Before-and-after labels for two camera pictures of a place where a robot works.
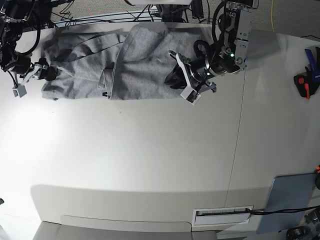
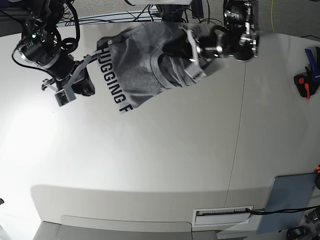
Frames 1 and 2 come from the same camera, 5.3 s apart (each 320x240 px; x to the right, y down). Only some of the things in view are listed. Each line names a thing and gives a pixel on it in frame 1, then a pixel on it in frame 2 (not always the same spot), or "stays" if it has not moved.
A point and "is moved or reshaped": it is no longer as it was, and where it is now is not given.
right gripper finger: (182, 67) to (194, 49)
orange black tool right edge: (317, 177) stays
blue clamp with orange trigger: (307, 82) stays
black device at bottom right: (300, 233) stays
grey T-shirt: (129, 62) is moved or reshaped
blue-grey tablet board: (288, 192) stays
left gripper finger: (29, 75) to (51, 83)
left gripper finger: (45, 72) to (86, 58)
